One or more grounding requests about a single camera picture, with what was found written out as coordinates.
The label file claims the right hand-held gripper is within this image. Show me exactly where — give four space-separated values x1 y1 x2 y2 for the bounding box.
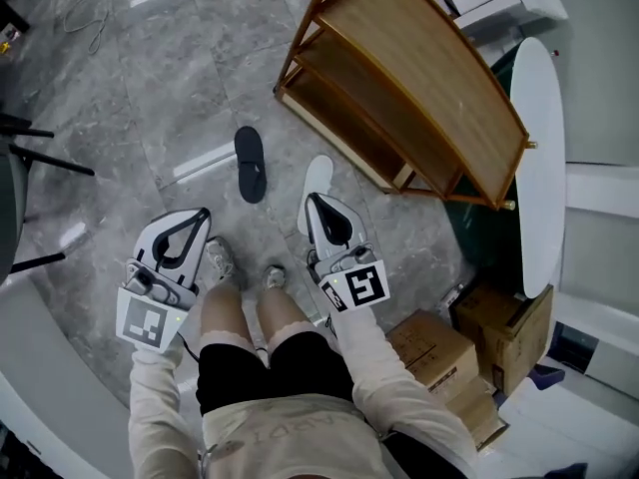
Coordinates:
305 192 391 313

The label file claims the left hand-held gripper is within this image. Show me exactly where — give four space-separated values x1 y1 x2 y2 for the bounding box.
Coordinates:
116 207 212 352

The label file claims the white slipper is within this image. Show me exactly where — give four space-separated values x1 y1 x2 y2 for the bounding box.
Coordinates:
298 154 334 234

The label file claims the dark grey slipper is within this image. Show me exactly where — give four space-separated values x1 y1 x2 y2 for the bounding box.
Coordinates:
234 126 268 205

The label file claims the person's left forearm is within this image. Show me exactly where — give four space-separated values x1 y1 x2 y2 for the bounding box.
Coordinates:
128 334 189 433

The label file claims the person's right forearm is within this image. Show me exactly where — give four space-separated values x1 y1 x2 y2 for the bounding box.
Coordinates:
326 306 440 418

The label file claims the grey left sneaker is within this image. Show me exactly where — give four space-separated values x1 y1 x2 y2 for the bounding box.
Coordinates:
204 237 236 282

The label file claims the grey sneaker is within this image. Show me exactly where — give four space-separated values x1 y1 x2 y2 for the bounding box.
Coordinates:
204 237 236 282
263 265 288 291

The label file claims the grey right sneaker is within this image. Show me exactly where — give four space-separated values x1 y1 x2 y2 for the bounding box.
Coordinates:
263 265 288 291

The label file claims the person's left leg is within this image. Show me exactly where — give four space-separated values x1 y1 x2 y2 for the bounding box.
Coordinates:
195 282 271 416

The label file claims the person's leg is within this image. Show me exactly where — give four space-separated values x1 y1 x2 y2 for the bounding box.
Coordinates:
195 282 271 416
257 286 355 403

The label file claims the clear plastic bottle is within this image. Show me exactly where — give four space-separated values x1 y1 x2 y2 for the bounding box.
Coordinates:
438 281 468 313

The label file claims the person's right leg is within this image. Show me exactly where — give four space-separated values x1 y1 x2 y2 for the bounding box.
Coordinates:
257 286 355 403

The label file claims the labelled cardboard box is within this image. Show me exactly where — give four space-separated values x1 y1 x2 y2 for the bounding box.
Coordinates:
384 308 479 403

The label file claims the grey chair with black legs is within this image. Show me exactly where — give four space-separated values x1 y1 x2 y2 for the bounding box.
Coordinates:
0 112 96 281

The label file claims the wooden three-tier cart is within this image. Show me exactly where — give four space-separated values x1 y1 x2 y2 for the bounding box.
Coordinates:
273 0 539 213

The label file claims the white curved fixture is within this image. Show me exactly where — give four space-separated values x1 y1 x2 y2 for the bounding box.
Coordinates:
0 271 134 479

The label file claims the plain cardboard box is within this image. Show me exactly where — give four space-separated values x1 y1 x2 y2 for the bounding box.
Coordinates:
451 280 555 397

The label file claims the person's torso in cream sweater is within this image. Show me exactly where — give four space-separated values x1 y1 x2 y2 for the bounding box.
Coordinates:
128 394 480 479

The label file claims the white and black bathtub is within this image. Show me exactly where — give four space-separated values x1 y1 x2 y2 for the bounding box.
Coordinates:
443 36 568 299

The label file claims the blue chair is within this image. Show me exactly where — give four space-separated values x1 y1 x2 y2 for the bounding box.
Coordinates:
528 364 568 393

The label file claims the white cable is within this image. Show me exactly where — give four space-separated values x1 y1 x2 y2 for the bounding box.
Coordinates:
63 0 114 55

